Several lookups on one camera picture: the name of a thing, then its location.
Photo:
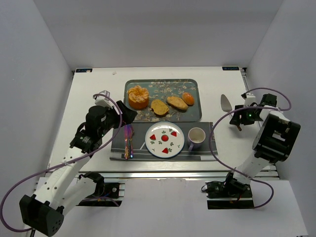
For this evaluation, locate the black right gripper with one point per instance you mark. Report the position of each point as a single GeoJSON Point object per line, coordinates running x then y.
{"type": "Point", "coordinates": [237, 116]}

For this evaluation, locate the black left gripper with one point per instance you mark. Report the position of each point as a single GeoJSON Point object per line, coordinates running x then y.
{"type": "Point", "coordinates": [124, 113]}

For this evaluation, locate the small round glazed bun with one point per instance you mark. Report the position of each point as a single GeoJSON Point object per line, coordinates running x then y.
{"type": "Point", "coordinates": [188, 98]}

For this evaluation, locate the long toasted bread roll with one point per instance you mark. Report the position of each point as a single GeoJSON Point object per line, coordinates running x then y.
{"type": "Point", "coordinates": [177, 102]}

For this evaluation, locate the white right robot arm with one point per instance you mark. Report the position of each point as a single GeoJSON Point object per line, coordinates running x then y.
{"type": "Point", "coordinates": [273, 143]}

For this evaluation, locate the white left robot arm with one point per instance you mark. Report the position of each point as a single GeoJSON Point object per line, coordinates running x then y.
{"type": "Point", "coordinates": [46, 208]}

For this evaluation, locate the brown seeded bread slice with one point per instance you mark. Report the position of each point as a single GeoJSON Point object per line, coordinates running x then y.
{"type": "Point", "coordinates": [159, 107]}

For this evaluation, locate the iridescent cutlery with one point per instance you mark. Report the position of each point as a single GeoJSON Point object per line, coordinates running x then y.
{"type": "Point", "coordinates": [128, 147]}

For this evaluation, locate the orange round cake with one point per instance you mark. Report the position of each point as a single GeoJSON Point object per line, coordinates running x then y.
{"type": "Point", "coordinates": [138, 97]}

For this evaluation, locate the right blue table label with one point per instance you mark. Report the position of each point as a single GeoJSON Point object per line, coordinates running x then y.
{"type": "Point", "coordinates": [230, 68]}

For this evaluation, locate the blue table label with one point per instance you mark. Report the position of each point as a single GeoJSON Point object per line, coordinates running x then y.
{"type": "Point", "coordinates": [84, 70]}
{"type": "Point", "coordinates": [230, 68]}

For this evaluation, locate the left blue table label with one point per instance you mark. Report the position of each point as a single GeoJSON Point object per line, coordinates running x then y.
{"type": "Point", "coordinates": [84, 70]}

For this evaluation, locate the lavender ceramic mug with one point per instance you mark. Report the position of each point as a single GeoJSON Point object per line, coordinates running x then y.
{"type": "Point", "coordinates": [196, 137]}

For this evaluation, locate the teal floral serving tray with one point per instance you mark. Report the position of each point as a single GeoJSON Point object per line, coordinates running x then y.
{"type": "Point", "coordinates": [161, 89]}

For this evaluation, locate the white strawberry pattern plate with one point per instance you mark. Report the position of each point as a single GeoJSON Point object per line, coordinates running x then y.
{"type": "Point", "coordinates": [164, 140]}

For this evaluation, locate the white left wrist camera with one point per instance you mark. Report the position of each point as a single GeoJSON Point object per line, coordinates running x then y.
{"type": "Point", "coordinates": [103, 101]}

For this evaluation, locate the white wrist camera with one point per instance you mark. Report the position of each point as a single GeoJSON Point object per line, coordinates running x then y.
{"type": "Point", "coordinates": [103, 101]}
{"type": "Point", "coordinates": [249, 99]}

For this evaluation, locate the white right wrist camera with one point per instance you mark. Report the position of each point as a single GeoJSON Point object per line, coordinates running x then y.
{"type": "Point", "coordinates": [249, 99]}

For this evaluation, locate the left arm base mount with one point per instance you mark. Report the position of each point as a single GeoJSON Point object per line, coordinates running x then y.
{"type": "Point", "coordinates": [107, 193]}

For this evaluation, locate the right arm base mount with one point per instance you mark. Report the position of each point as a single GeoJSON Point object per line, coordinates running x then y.
{"type": "Point", "coordinates": [223, 195]}

